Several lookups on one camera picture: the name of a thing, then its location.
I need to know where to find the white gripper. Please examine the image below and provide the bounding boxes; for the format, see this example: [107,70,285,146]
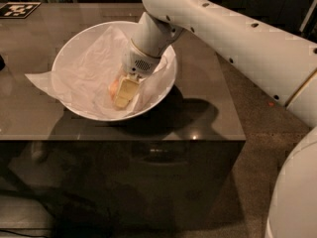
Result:
[114,41,160,109]

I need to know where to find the red apple with sticker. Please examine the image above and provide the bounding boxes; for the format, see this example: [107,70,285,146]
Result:
[109,79,119,99]

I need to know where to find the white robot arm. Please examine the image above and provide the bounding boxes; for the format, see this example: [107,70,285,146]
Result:
[122,0,317,238]

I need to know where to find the white bowl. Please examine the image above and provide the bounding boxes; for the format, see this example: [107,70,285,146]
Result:
[51,20,178,122]

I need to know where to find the white crumpled paper sheet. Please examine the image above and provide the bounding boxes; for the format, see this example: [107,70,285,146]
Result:
[25,26,169,120]

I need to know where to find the dark glossy cabinet table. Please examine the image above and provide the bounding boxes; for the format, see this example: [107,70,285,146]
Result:
[0,4,245,233]

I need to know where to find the dark object at table edge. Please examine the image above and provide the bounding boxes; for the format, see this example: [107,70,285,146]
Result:
[0,55,6,71]

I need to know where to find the black white fiducial marker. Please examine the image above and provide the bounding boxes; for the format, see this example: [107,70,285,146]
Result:
[0,2,41,19]

